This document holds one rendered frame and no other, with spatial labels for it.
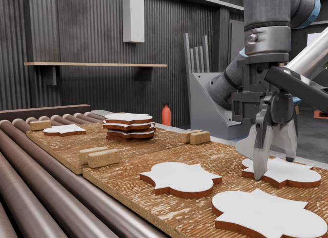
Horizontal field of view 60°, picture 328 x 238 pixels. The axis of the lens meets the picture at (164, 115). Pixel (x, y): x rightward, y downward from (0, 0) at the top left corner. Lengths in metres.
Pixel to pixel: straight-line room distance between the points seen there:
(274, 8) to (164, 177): 0.32
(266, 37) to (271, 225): 0.29
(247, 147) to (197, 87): 0.64
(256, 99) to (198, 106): 0.63
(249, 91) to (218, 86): 0.54
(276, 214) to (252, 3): 0.33
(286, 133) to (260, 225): 0.24
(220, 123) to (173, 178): 0.62
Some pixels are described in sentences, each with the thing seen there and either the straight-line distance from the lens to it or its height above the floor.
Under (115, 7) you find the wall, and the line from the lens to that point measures 4.39.
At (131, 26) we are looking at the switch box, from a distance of 4.26.
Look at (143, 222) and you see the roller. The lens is 0.40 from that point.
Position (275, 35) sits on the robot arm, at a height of 1.17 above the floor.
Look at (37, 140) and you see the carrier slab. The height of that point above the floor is 0.93.
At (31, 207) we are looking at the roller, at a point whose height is 0.92.
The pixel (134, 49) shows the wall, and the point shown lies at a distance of 4.51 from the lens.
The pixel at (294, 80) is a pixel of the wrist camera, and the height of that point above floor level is 1.10.
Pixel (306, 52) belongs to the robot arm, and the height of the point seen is 1.17.
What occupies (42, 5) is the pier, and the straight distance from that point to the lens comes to 3.72.
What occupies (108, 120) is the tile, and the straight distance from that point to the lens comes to 0.75.
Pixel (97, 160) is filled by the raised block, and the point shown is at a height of 0.95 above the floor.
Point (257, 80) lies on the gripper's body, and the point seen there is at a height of 1.10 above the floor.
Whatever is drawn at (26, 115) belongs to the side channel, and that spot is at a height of 0.93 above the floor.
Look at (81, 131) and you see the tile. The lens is 0.85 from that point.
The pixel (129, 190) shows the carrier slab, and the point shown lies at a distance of 0.45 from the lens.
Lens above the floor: 1.12
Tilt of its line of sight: 9 degrees down
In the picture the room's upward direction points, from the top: straight up
